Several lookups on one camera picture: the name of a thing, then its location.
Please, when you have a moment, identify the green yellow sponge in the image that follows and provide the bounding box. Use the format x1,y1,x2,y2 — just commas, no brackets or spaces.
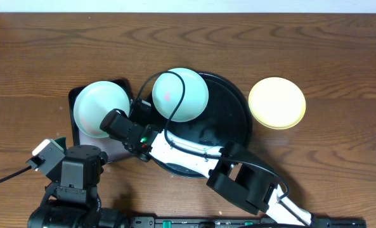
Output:
55,137,67,152

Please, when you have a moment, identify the mint green plate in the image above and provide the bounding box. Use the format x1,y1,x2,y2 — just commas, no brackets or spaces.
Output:
74,81,130,138
152,68,209,122

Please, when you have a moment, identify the yellow plate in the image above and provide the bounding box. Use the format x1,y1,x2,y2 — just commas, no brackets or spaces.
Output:
248,77,306,130

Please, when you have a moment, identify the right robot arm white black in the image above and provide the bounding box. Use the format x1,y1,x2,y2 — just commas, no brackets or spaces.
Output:
100,109,313,227

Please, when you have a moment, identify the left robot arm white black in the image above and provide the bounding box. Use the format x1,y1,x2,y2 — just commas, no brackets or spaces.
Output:
27,145,130,228

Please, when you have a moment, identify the rectangular black grey tray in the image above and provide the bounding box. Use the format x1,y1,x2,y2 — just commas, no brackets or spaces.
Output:
68,80,133,162

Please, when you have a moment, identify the round black tray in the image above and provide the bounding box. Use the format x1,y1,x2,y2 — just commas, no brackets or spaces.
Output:
139,72,253,179

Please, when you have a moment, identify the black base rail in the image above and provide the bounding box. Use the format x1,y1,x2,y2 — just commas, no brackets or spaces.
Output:
130,217,367,228

